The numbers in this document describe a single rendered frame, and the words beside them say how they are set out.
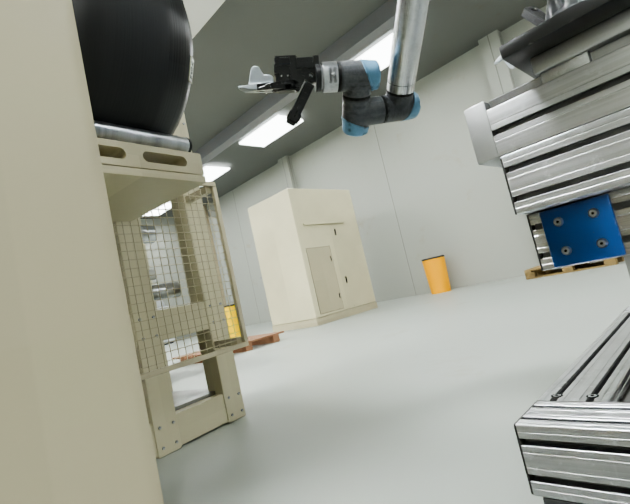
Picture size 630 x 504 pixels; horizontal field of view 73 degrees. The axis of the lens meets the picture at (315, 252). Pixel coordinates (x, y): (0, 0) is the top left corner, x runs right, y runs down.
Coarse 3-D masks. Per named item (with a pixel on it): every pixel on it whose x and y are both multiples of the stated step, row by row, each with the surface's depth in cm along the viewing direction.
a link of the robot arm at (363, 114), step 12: (348, 108) 114; (360, 108) 114; (372, 108) 115; (384, 108) 116; (348, 120) 116; (360, 120) 116; (372, 120) 117; (384, 120) 118; (348, 132) 119; (360, 132) 118
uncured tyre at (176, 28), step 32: (96, 0) 87; (128, 0) 91; (160, 0) 98; (96, 32) 87; (128, 32) 91; (160, 32) 97; (96, 64) 89; (128, 64) 93; (160, 64) 98; (96, 96) 92; (128, 96) 96; (160, 96) 102; (160, 128) 107
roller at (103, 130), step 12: (96, 132) 92; (108, 132) 94; (120, 132) 96; (132, 132) 99; (144, 132) 102; (156, 132) 105; (144, 144) 102; (156, 144) 104; (168, 144) 107; (180, 144) 109
